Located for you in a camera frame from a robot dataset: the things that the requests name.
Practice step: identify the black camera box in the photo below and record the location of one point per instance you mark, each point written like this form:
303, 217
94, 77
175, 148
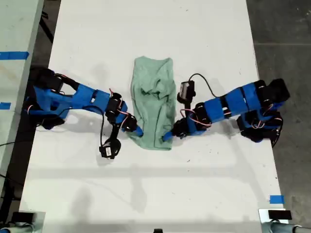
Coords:
109, 150
186, 90

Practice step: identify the short black camera stalk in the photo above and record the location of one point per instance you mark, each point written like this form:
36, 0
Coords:
188, 106
115, 132

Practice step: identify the grey tube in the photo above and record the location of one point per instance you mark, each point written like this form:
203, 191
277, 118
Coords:
14, 229
284, 228

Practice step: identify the white mounting plate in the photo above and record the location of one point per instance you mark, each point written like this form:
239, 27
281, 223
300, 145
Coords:
263, 216
40, 223

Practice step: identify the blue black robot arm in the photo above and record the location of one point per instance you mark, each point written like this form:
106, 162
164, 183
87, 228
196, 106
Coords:
233, 102
85, 97

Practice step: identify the black stand leg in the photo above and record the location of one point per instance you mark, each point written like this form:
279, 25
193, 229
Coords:
46, 24

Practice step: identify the blue tape rectangle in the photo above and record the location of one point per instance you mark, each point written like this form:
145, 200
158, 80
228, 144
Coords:
276, 199

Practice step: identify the pale green T-shirt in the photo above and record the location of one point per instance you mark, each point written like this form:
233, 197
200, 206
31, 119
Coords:
150, 114

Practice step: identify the small black clamp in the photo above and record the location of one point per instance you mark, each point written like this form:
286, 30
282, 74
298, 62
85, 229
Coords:
158, 230

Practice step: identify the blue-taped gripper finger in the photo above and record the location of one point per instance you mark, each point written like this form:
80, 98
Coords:
138, 131
168, 136

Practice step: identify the short blue tape strip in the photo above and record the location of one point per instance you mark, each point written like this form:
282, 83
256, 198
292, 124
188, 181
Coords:
5, 105

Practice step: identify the pale grey side table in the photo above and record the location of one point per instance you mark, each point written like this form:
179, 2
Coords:
14, 24

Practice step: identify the small black box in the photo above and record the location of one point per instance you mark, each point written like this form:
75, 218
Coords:
23, 216
279, 214

